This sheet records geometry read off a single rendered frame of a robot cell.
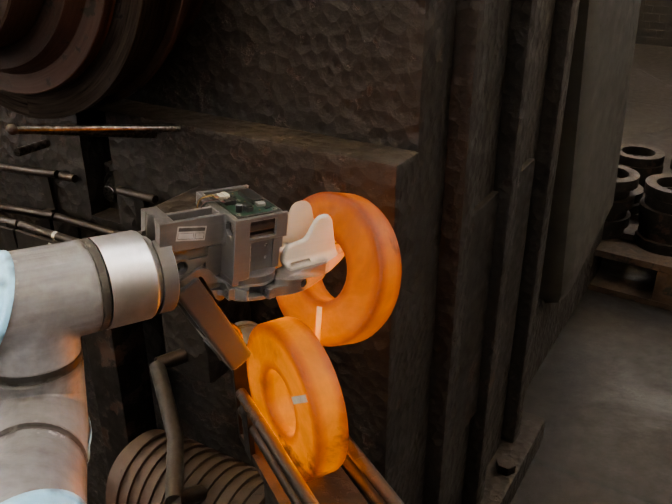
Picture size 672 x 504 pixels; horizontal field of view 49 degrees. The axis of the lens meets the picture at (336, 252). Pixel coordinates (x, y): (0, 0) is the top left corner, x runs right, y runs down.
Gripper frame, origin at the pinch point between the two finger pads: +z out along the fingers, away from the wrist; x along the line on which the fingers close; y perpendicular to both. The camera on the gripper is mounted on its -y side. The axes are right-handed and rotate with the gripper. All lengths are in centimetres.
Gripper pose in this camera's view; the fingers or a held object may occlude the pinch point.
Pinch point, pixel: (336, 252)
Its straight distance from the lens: 73.7
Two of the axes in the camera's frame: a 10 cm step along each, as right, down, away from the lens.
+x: -5.9, -4.0, 7.0
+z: 8.0, -1.8, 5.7
